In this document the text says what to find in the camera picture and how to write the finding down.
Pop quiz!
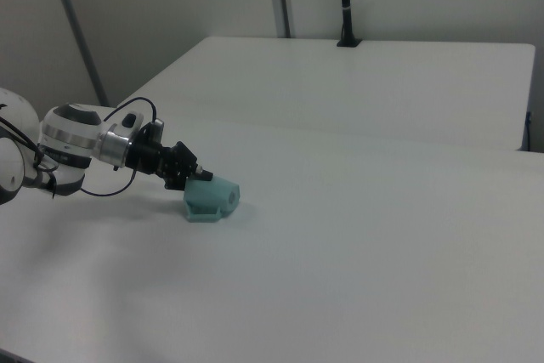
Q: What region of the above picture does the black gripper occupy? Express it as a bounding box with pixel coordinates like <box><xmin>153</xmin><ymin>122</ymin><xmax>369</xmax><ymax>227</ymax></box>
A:
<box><xmin>125</xmin><ymin>122</ymin><xmax>214</xmax><ymax>191</ymax></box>

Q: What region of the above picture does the teal plastic cup with handle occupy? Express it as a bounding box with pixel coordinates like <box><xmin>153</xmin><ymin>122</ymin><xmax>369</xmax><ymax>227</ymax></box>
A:
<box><xmin>183</xmin><ymin>175</ymin><xmax>242</xmax><ymax>225</ymax></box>

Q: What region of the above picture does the small silver sensor box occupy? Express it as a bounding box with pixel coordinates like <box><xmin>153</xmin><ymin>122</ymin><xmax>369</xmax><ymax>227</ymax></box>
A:
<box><xmin>151</xmin><ymin>118</ymin><xmax>167</xmax><ymax>144</ymax></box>

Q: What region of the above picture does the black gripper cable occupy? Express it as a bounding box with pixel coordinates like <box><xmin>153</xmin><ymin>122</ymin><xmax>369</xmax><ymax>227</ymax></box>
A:
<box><xmin>78</xmin><ymin>97</ymin><xmax>159</xmax><ymax>196</ymax></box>

